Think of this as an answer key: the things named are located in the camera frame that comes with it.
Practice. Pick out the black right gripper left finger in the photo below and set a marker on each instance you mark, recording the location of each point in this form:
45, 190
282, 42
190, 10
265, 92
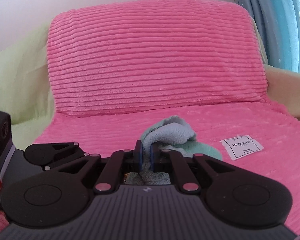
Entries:
61, 194

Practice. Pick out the pink corduroy back cushion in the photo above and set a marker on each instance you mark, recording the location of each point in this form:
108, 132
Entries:
152, 54

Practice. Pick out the blue grey curtain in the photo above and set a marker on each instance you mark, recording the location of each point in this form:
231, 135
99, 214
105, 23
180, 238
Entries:
278, 23

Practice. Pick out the pink corduroy seat cover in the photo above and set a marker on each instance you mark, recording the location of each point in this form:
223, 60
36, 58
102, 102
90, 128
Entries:
161, 211

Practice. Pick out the grey green microfibre cloth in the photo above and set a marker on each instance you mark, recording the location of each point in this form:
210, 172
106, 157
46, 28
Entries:
173, 133

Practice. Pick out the white fabric label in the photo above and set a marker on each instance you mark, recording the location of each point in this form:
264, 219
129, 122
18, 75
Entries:
241, 146

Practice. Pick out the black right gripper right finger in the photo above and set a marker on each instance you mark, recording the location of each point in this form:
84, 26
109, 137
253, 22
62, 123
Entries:
234, 195

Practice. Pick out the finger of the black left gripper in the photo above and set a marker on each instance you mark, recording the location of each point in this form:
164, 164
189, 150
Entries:
48, 156

